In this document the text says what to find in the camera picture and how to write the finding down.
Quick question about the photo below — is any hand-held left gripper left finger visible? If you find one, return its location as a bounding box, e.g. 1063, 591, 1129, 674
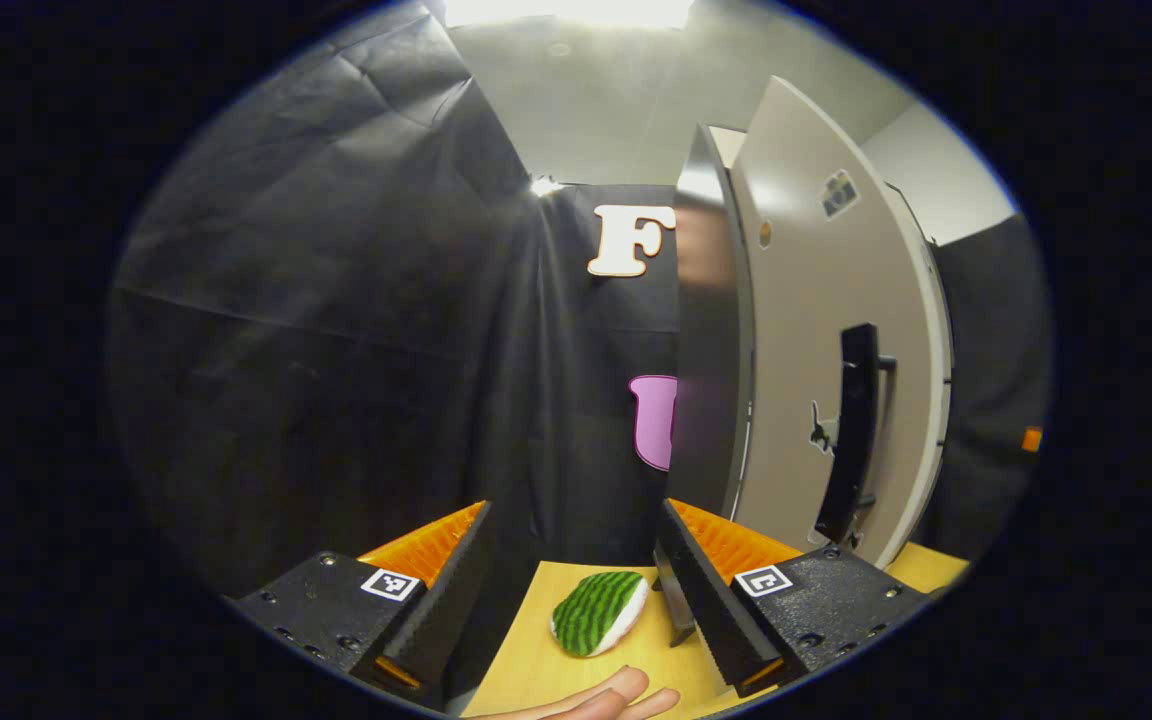
226, 500, 497, 706

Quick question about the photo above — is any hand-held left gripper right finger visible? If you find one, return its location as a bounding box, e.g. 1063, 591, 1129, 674
654, 497, 937, 699

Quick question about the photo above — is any white shoe cabinet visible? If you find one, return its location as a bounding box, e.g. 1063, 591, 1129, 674
654, 122, 757, 648

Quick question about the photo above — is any white cabinet door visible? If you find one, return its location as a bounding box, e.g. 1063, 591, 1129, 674
731, 75, 937, 566
891, 185, 957, 566

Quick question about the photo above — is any green watermelon slice toy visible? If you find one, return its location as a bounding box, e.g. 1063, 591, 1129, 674
550, 571, 651, 658

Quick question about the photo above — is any black backdrop cloth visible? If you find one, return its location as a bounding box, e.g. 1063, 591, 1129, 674
106, 0, 1052, 601

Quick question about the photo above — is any ceiling light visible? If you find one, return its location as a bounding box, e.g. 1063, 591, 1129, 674
446, 0, 694, 29

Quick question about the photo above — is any black door handle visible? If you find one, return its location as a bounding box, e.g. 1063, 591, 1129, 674
814, 322, 897, 546

